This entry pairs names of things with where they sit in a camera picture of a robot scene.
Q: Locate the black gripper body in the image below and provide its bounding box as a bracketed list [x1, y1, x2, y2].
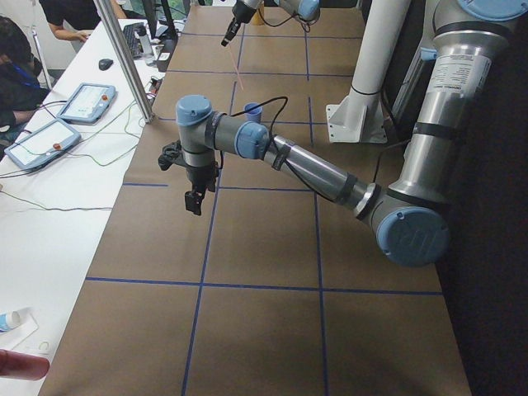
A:
[186, 161, 219, 194]
[229, 2, 252, 30]

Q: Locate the blue paper cup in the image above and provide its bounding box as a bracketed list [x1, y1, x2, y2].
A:
[243, 102, 262, 123]

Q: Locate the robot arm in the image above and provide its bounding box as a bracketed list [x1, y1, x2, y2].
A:
[176, 1, 527, 266]
[221, 0, 320, 47]

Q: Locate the black monitor stand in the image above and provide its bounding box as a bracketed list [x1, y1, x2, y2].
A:
[142, 0, 179, 72]

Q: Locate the plastic water bottle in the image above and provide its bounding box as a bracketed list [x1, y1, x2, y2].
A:
[136, 26, 156, 66]

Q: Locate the black keyboard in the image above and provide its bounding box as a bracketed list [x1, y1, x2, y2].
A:
[122, 22, 144, 59]

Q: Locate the black computer mouse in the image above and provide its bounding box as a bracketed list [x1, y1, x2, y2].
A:
[98, 59, 114, 71]

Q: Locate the upper teach pendant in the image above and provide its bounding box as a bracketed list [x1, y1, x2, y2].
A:
[56, 82, 116, 125]

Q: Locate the teach pendant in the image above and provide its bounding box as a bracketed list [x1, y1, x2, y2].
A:
[5, 119, 81, 171]
[56, 82, 116, 125]

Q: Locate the lower teach pendant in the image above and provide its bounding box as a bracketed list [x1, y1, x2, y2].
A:
[5, 119, 81, 171]

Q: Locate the seated person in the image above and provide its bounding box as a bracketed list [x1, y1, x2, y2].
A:
[1, 16, 49, 148]

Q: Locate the white tube bottle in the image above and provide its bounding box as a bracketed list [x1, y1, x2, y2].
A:
[1, 308, 34, 333]

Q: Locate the red cylinder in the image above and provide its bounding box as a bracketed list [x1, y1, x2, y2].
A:
[1, 350, 50, 380]

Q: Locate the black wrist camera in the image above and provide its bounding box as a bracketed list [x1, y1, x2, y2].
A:
[158, 140, 186, 172]

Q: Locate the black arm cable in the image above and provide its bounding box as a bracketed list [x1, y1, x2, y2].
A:
[218, 96, 380, 203]

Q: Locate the aluminium frame post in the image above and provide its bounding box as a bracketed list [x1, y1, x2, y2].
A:
[94, 0, 154, 124]

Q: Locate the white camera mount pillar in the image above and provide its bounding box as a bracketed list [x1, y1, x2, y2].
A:
[326, 0, 411, 144]

